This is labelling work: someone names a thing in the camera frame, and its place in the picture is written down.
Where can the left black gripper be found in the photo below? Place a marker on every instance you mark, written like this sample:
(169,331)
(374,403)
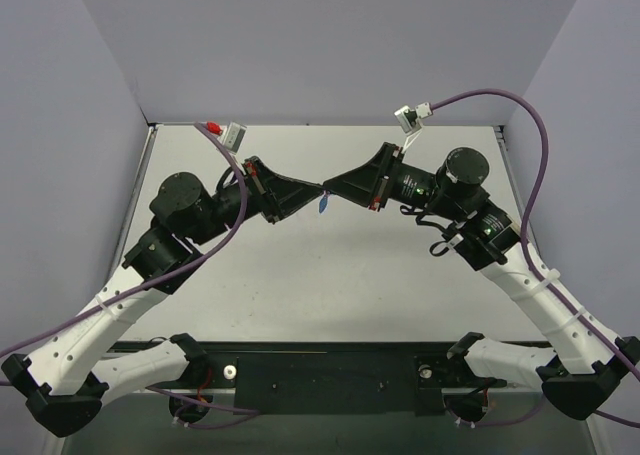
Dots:
(263,189)

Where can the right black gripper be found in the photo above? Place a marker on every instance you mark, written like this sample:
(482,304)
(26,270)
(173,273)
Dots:
(385,176)

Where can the blue key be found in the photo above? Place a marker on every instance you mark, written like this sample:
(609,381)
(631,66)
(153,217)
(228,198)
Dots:
(323,202)

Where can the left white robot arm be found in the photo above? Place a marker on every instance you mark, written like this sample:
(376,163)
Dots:
(67,381)

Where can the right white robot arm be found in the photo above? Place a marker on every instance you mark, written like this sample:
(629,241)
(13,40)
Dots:
(584,362)

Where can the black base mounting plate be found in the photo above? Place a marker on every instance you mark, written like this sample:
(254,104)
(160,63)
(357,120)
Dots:
(333,378)

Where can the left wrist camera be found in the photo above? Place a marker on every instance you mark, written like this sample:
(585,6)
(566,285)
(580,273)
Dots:
(232,136)

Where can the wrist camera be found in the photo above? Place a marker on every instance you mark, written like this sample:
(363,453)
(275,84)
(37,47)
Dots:
(232,136)
(410,124)

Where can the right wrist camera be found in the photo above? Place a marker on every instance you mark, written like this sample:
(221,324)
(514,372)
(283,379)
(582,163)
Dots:
(410,124)

